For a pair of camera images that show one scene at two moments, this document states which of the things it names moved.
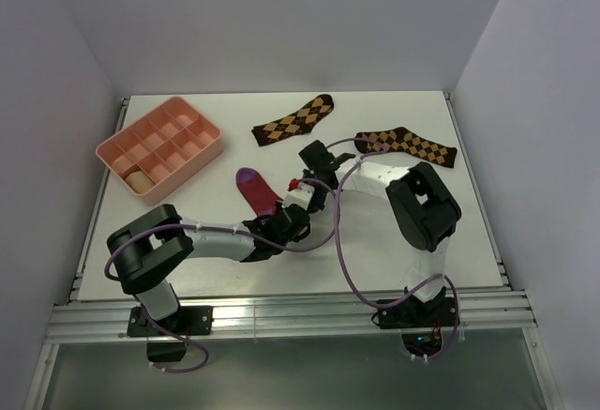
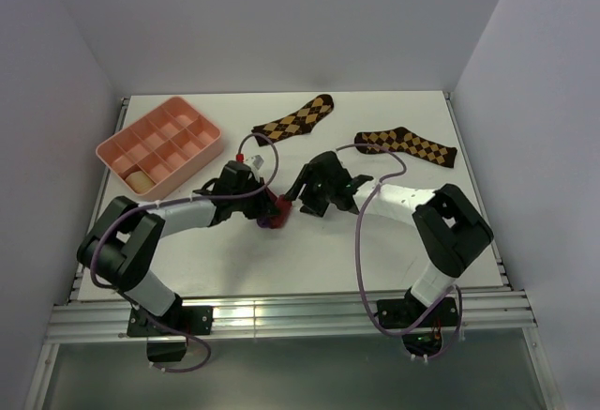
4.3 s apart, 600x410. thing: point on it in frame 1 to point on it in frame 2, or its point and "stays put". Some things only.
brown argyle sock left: x=296 y=124 stays put
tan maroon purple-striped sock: x=139 y=181 stays put
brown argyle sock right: x=401 y=140 stays put
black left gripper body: x=295 y=239 to x=253 y=206
